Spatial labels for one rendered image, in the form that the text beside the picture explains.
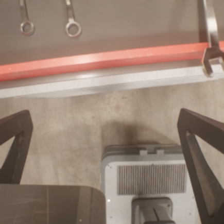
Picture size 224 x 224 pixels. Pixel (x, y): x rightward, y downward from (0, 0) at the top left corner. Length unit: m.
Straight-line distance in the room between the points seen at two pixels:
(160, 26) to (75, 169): 1.11
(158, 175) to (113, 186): 0.24
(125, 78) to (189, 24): 0.14
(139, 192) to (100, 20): 0.90
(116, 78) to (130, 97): 0.88
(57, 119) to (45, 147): 0.19
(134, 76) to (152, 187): 0.80
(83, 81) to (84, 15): 0.11
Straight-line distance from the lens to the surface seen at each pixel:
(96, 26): 0.35
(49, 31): 0.36
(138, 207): 1.09
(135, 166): 1.04
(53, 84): 0.38
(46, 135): 1.31
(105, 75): 0.37
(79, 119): 1.25
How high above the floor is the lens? 1.24
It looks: 86 degrees down
